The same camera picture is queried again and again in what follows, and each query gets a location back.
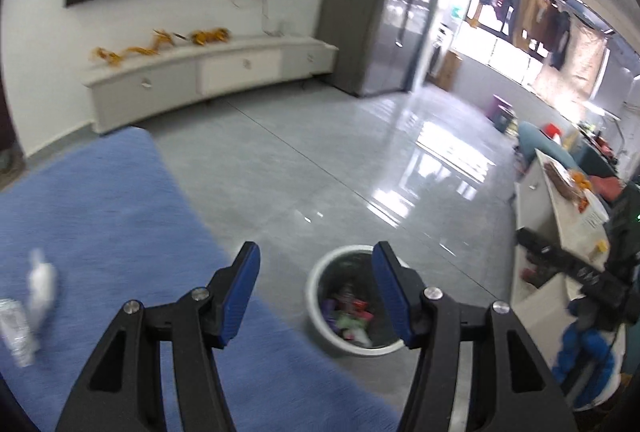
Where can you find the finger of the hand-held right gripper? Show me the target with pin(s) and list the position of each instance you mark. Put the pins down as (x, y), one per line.
(550, 254)

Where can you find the clear plastic wrapper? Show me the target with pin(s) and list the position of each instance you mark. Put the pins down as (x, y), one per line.
(362, 338)

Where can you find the green wrapper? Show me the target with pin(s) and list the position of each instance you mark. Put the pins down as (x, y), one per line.
(348, 323)

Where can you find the long gold dragon ornament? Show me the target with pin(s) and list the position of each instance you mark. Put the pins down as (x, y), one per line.
(112, 57)

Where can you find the blue blanket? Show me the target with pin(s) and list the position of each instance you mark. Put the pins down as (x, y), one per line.
(100, 212)

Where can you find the white paper box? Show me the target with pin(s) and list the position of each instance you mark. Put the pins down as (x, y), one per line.
(592, 214)

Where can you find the small gold coiled ornament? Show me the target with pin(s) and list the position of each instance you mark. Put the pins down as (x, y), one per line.
(210, 36)

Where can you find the brown paper bag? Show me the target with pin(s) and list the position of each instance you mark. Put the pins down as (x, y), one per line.
(557, 174)

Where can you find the clear plastic bottle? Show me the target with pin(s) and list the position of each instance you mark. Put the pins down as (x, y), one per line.
(15, 329)

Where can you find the grey refrigerator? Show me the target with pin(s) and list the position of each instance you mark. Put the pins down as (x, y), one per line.
(385, 12)

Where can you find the balcony window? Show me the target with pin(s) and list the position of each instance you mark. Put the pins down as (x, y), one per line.
(490, 42)

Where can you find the row of hanging clothes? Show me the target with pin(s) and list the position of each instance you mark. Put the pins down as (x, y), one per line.
(530, 20)

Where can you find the pink hanging sheet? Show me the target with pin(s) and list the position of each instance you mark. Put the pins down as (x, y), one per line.
(575, 62)

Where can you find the white round trash bin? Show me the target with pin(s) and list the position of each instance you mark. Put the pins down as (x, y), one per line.
(320, 333)

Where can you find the white side table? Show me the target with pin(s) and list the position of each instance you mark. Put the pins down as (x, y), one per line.
(565, 219)

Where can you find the pink cushion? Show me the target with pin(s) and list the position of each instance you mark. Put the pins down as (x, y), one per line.
(607, 188)

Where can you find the white television cabinet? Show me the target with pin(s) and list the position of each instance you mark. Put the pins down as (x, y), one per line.
(150, 87)

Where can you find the white tissue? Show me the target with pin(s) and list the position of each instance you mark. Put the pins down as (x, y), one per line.
(40, 287)

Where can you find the person's right hand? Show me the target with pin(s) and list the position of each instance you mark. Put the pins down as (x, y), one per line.
(580, 347)

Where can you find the teal storage bin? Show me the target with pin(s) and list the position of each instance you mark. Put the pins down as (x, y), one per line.
(505, 122)

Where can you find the purple storage bin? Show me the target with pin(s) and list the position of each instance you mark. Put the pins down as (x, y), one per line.
(499, 105)

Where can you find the teal sofa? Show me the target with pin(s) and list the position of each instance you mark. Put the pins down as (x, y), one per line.
(535, 137)

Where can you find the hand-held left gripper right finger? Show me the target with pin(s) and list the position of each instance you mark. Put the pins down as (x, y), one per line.
(395, 297)

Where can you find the dark red bag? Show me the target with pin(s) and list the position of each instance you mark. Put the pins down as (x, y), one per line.
(532, 275)

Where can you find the purple wrapper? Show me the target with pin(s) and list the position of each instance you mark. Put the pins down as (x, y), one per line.
(330, 309)

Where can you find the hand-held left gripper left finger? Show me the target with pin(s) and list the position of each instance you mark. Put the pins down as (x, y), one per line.
(240, 292)

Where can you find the red cushion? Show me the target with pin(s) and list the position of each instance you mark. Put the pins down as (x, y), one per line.
(552, 130)

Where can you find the cardboard box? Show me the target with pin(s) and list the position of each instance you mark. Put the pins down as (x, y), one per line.
(449, 68)

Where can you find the red and white snack packet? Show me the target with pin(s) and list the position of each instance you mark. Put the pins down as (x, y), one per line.
(357, 304)

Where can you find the pile of oranges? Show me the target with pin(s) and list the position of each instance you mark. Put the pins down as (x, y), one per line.
(581, 182)

